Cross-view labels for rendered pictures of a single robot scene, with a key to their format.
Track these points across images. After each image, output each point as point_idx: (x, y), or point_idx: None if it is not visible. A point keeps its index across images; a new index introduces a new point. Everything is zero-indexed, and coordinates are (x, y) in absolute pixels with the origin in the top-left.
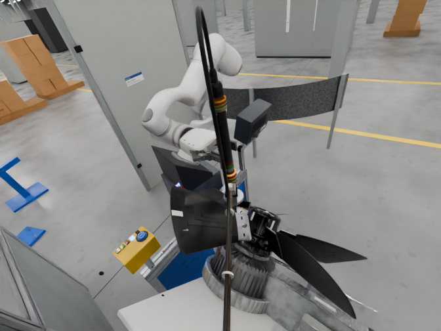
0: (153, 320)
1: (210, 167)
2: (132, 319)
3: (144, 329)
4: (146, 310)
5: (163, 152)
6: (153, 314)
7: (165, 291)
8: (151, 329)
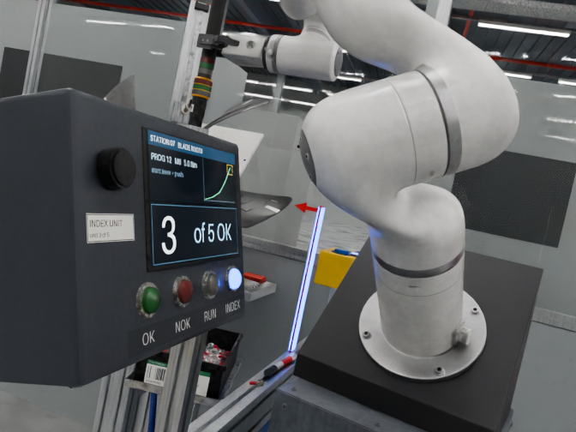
0: (239, 141)
1: (327, 402)
2: (251, 134)
3: (241, 134)
4: (247, 143)
5: (480, 274)
6: (241, 144)
7: (244, 164)
8: (237, 136)
